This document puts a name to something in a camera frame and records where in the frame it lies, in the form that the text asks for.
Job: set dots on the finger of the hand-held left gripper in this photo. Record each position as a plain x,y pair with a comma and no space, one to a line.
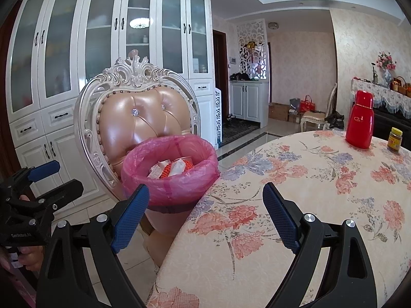
45,168
69,187

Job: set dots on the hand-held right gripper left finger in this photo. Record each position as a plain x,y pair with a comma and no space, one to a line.
128,221

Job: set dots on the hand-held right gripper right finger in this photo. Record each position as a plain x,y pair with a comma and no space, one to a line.
282,221

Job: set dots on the small white orange box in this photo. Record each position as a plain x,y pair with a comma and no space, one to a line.
156,170

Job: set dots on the bin with pink liner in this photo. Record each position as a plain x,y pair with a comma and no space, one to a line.
179,189

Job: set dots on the white cardboard box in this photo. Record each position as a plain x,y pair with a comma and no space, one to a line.
176,168

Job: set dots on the person's left hand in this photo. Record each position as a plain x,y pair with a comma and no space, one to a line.
30,256

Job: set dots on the floral tablecloth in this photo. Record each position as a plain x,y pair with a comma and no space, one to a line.
289,166

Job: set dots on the ornate beige padded chair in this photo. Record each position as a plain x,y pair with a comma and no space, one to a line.
138,125

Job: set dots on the dark floor rug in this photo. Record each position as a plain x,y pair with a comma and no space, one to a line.
237,131

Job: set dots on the cream side chair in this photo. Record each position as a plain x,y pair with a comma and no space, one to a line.
313,115

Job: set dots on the black bag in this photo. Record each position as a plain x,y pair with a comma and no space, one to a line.
334,120

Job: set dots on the grey bag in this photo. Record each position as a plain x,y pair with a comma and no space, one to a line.
295,105

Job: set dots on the red bag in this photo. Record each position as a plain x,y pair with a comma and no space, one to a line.
308,105

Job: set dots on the red thermos flask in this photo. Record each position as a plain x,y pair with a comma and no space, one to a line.
359,125

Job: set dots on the small white cabinet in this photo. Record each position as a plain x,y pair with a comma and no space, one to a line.
247,102

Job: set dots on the white carved stand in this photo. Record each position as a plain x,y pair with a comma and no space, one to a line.
217,115

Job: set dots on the black piano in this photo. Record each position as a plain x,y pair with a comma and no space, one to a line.
380,125

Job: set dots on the yellow-lid glass jar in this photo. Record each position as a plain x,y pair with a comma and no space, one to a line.
394,141

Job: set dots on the tall white glass-door cabinet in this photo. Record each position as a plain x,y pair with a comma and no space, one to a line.
96,38

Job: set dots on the fringed lace cloth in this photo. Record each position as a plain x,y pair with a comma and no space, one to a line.
385,98

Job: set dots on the dark wooden door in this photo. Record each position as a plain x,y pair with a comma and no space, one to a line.
221,70

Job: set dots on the woven basket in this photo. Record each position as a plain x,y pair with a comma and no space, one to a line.
399,85

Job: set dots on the vase with pink flowers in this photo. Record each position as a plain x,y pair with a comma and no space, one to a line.
385,62

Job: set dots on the white lattice screen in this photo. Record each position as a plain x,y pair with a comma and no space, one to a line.
253,32

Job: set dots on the round ceiling lamp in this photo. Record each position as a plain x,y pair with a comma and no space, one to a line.
273,25

